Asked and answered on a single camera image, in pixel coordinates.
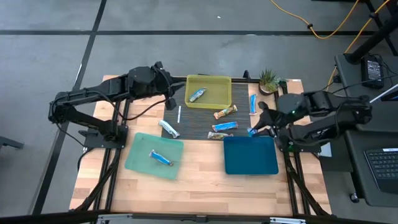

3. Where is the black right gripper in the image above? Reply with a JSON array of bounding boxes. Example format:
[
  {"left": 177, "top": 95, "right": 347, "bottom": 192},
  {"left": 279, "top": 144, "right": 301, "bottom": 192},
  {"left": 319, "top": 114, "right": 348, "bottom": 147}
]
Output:
[{"left": 253, "top": 101, "right": 292, "bottom": 138}]

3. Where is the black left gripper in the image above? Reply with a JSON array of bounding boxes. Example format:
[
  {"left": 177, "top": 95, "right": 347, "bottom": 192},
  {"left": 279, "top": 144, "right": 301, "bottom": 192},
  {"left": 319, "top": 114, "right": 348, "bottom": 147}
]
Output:
[{"left": 154, "top": 61, "right": 187, "bottom": 111}]

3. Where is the light blue white granola bar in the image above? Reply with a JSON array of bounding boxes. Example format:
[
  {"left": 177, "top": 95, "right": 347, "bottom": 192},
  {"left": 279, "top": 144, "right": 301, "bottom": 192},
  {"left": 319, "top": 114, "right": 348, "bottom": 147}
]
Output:
[{"left": 188, "top": 87, "right": 207, "bottom": 103}]

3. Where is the brown tan granola bar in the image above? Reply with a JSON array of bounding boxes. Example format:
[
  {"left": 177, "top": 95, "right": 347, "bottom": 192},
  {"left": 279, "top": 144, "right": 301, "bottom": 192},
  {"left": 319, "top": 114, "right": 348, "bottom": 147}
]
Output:
[{"left": 206, "top": 131, "right": 234, "bottom": 141}]

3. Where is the orange brown granola bar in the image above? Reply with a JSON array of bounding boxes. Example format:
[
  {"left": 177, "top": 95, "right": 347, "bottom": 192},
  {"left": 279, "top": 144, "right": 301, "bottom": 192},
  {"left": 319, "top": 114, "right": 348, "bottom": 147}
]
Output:
[{"left": 213, "top": 104, "right": 239, "bottom": 121}]

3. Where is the black mesh mat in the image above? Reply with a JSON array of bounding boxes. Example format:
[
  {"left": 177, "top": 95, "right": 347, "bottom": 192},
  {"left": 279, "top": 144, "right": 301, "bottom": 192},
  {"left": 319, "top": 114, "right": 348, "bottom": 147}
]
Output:
[{"left": 160, "top": 82, "right": 252, "bottom": 141}]

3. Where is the small potted succulent plant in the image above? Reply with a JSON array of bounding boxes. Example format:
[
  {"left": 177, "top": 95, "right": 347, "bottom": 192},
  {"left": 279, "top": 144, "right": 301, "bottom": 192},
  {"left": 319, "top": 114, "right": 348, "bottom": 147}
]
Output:
[{"left": 258, "top": 68, "right": 289, "bottom": 96}]

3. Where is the yellow plastic tray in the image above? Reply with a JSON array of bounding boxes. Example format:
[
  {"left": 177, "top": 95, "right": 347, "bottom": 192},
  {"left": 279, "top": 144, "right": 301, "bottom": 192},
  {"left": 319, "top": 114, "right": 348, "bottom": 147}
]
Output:
[{"left": 184, "top": 74, "right": 233, "bottom": 110}]

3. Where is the dark blue plastic tray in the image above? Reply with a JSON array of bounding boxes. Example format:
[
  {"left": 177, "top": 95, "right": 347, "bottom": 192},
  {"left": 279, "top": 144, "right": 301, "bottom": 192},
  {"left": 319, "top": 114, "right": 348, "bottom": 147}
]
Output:
[{"left": 223, "top": 135, "right": 280, "bottom": 175}]

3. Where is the white paper label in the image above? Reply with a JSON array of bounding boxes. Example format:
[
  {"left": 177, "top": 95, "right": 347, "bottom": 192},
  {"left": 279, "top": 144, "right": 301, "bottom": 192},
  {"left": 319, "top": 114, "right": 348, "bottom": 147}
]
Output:
[{"left": 319, "top": 142, "right": 333, "bottom": 159}]

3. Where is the green plastic tray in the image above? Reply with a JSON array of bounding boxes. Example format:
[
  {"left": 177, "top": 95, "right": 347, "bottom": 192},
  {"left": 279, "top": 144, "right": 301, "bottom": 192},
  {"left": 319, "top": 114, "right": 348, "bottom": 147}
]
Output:
[{"left": 124, "top": 132, "right": 185, "bottom": 180}]

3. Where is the dark grey side desk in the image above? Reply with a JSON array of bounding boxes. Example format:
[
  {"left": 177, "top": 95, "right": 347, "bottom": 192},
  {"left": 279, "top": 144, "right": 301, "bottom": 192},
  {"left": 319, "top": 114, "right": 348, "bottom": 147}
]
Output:
[{"left": 334, "top": 52, "right": 398, "bottom": 208}]

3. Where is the black power adapter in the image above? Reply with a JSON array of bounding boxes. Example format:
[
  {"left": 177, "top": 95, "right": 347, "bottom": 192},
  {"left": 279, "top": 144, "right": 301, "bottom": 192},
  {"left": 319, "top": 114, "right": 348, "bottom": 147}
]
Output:
[{"left": 360, "top": 53, "right": 386, "bottom": 90}]

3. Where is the black rig beam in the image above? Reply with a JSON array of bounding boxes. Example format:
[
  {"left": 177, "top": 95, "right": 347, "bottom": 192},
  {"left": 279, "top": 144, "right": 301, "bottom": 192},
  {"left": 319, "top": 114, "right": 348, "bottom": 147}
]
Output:
[{"left": 0, "top": 210, "right": 398, "bottom": 224}]

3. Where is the black keyboard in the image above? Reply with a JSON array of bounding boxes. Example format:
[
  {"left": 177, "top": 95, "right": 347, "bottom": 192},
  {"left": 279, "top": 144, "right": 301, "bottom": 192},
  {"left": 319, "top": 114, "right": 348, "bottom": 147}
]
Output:
[{"left": 363, "top": 147, "right": 398, "bottom": 194}]

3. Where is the white-edged dark device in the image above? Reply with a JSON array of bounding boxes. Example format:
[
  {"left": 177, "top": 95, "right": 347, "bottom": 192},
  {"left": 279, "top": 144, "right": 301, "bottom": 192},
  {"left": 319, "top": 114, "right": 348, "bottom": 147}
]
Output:
[{"left": 369, "top": 83, "right": 398, "bottom": 103}]

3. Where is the black stand leg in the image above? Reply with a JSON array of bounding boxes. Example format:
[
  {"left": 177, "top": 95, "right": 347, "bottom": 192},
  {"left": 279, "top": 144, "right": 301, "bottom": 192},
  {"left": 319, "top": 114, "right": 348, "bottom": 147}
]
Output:
[{"left": 343, "top": 0, "right": 398, "bottom": 65}]

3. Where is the grey chair base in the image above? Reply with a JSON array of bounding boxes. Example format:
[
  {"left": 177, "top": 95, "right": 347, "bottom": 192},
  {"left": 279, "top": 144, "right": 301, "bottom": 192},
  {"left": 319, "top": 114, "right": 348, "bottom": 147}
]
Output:
[{"left": 0, "top": 135, "right": 25, "bottom": 151}]

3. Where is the black aluminium table frame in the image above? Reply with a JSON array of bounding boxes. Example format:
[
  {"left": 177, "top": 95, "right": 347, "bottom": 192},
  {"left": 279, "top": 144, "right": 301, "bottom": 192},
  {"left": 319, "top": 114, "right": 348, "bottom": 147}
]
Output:
[{"left": 70, "top": 70, "right": 332, "bottom": 218}]

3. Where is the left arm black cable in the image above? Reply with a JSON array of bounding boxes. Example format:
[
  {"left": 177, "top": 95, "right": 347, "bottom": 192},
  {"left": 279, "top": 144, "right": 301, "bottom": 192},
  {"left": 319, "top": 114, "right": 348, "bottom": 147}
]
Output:
[{"left": 102, "top": 91, "right": 170, "bottom": 122}]

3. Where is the thin black desk cable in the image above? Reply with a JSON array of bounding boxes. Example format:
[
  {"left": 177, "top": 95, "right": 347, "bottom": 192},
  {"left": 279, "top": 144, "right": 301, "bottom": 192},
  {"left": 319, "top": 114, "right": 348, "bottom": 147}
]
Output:
[{"left": 323, "top": 73, "right": 398, "bottom": 94}]

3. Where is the yellow cable with black plug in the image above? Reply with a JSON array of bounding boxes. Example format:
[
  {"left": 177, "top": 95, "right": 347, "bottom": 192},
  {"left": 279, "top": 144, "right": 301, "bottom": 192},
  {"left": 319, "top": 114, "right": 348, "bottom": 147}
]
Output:
[{"left": 269, "top": 0, "right": 314, "bottom": 31}]

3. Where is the yellow extension cable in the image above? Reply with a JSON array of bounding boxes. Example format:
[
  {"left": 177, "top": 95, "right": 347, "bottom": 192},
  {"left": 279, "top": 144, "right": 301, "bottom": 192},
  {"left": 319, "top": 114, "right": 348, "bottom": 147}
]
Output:
[
  {"left": 325, "top": 0, "right": 392, "bottom": 93},
  {"left": 310, "top": 0, "right": 361, "bottom": 40}
]

